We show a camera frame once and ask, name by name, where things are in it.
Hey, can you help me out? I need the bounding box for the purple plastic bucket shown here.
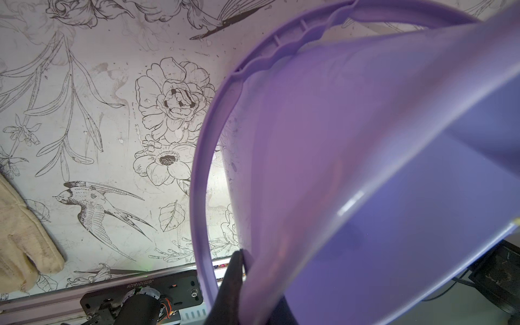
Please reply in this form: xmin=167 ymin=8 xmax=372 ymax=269
xmin=190 ymin=1 xmax=519 ymax=324

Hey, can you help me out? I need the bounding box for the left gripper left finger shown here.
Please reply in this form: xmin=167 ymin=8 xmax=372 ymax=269
xmin=204 ymin=250 xmax=244 ymax=325

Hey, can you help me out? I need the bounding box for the beige worn cloth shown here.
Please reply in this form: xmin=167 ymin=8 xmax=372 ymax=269
xmin=1 ymin=177 xmax=65 ymax=294

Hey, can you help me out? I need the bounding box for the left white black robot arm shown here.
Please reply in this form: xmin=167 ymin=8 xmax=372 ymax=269
xmin=80 ymin=251 xmax=244 ymax=324

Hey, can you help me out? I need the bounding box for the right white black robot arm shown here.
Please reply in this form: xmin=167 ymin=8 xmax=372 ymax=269
xmin=469 ymin=240 xmax=519 ymax=324

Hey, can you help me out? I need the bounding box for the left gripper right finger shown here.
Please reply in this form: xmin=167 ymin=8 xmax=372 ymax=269
xmin=243 ymin=249 xmax=297 ymax=324

